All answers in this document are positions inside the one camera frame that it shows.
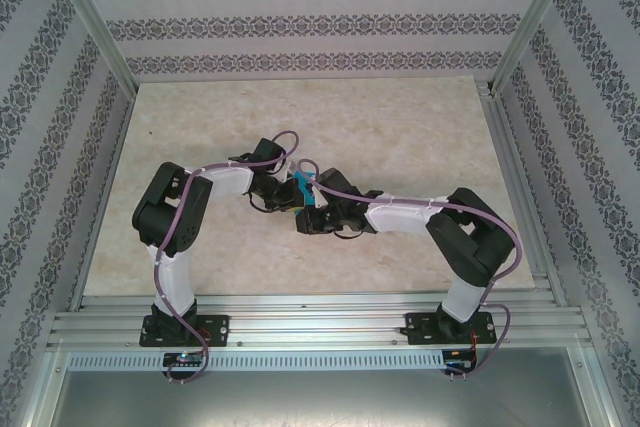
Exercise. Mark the grey sheet metal panel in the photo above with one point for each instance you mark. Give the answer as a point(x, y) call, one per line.
point(320, 399)

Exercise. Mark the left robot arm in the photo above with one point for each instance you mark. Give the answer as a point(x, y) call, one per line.
point(227, 182)

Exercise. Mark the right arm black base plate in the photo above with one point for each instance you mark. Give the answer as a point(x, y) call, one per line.
point(420, 329)

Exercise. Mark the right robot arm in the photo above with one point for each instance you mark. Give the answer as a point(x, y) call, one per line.
point(400, 214)

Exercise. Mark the aluminium frame post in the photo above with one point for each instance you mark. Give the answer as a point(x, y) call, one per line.
point(535, 17)
point(90, 17)

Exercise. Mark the aluminium side rail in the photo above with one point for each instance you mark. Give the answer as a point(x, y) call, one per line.
point(510, 157)
point(107, 187)

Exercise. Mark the long aluminium mounting rail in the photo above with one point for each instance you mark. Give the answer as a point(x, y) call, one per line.
point(315, 322)

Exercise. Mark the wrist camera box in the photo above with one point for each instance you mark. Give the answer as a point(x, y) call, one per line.
point(320, 199)
point(287, 172)

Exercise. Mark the blue square paper sheet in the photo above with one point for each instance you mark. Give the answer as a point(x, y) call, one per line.
point(309, 197)

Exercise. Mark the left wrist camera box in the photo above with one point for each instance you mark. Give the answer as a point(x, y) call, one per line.
point(287, 172)

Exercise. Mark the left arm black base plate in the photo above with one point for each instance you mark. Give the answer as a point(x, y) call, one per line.
point(215, 329)

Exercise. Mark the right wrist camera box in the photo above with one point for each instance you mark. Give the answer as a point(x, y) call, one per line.
point(320, 199)

